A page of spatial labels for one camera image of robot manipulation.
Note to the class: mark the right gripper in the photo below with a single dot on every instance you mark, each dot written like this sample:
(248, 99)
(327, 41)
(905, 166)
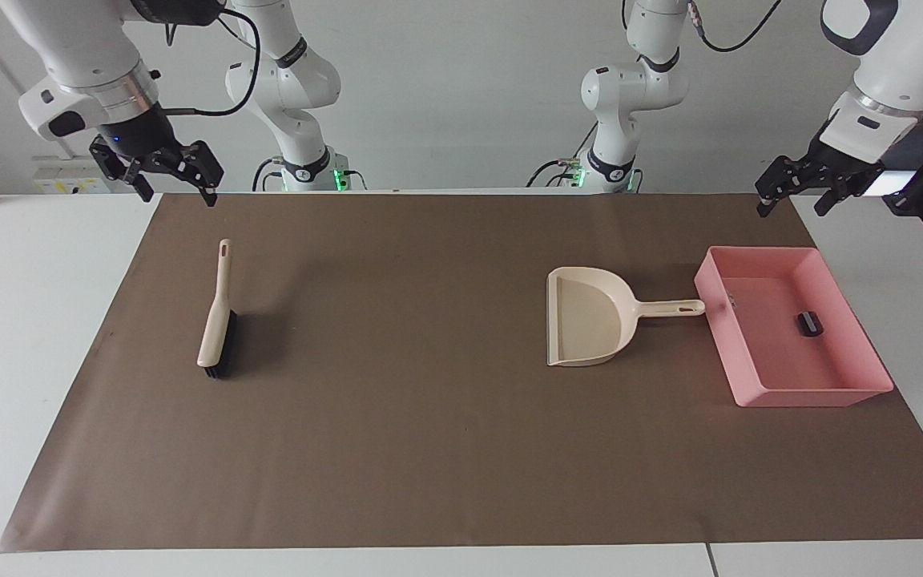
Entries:
(139, 132)

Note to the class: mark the beige brush with black bristles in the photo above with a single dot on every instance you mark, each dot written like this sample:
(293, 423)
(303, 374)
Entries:
(217, 312)

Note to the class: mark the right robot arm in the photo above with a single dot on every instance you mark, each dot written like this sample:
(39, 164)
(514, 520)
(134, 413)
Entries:
(77, 40)

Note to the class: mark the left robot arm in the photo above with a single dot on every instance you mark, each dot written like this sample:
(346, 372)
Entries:
(910, 48)

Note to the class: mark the small black e-waste piece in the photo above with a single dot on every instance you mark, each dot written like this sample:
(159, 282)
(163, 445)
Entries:
(811, 324)

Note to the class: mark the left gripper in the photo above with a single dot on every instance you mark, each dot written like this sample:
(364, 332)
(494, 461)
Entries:
(846, 170)

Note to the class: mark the beige plastic dustpan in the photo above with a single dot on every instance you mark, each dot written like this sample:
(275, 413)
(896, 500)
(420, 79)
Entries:
(586, 316)

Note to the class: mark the white power strip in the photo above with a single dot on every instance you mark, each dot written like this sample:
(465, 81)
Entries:
(69, 176)

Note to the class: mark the pink plastic bin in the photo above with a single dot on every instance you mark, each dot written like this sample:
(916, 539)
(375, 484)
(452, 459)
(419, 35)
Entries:
(790, 353)

